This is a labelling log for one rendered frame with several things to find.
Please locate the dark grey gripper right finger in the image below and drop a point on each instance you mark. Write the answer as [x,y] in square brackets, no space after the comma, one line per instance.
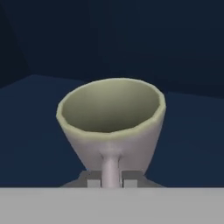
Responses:
[132,179]

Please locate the pale beige mug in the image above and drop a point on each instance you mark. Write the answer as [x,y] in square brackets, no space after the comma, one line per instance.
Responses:
[110,108]

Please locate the dark blue cabinet interior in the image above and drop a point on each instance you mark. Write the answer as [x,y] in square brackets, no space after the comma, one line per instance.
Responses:
[35,58]

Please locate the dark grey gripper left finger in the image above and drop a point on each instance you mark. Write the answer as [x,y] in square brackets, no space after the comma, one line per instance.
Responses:
[90,180]

